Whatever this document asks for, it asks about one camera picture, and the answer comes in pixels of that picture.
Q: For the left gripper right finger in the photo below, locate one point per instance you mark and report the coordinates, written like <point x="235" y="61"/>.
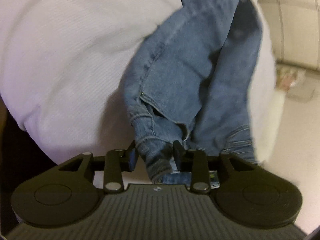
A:
<point x="242" y="191"/>

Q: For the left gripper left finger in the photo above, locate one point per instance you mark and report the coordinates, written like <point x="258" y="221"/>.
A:
<point x="71" y="191"/>

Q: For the blue denim jeans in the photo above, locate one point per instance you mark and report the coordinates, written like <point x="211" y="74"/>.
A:
<point x="189" y="82"/>

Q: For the lavender duvet cover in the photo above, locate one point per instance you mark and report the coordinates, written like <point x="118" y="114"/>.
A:
<point x="61" y="65"/>

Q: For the white wardrobe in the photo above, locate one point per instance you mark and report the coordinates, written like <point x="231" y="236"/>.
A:
<point x="294" y="27"/>

